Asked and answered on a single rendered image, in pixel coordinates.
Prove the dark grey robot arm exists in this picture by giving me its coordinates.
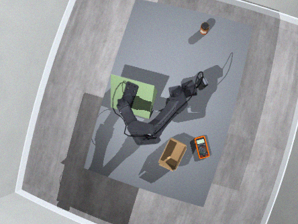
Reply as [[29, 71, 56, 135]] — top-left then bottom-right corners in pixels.
[[116, 80, 197, 146]]

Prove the small jar with black lid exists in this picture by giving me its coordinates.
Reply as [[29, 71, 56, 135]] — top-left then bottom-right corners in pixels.
[[200, 22, 209, 35]]

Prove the brown cardboard box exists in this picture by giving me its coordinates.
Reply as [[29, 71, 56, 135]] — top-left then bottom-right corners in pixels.
[[159, 138, 187, 171]]

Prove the orange digital multimeter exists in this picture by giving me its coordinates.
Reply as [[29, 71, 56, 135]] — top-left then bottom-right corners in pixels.
[[194, 136, 209, 159]]

